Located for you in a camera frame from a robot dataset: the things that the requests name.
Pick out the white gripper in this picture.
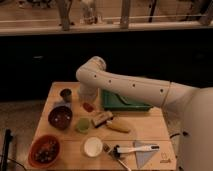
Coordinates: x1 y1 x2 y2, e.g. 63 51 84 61
77 84 98 103

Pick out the orange bowl with food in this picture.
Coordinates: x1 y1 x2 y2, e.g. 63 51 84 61
28 135 60 169

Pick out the black stand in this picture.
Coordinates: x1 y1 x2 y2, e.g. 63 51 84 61
0 129 13 171

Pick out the metal fork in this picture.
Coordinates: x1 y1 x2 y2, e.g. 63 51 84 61
103 143 132 171

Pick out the dark metal cup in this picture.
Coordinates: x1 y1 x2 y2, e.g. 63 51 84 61
60 88 72 102

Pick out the grey cloth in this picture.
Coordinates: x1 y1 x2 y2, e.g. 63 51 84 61
133 140 159 169

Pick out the red apple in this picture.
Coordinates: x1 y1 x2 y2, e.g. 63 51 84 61
83 103 94 112

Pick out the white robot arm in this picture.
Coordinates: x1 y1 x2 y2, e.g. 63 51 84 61
76 56 213 171

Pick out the brown white sponge block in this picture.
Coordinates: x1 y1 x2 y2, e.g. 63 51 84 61
92 111 113 128

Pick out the dark brown bowl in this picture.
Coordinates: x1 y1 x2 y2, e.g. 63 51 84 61
48 106 72 130

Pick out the green plastic tray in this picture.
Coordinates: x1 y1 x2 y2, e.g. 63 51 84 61
101 90 152 111

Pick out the small green cup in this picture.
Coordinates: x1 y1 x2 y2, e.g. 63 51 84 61
75 118 90 134

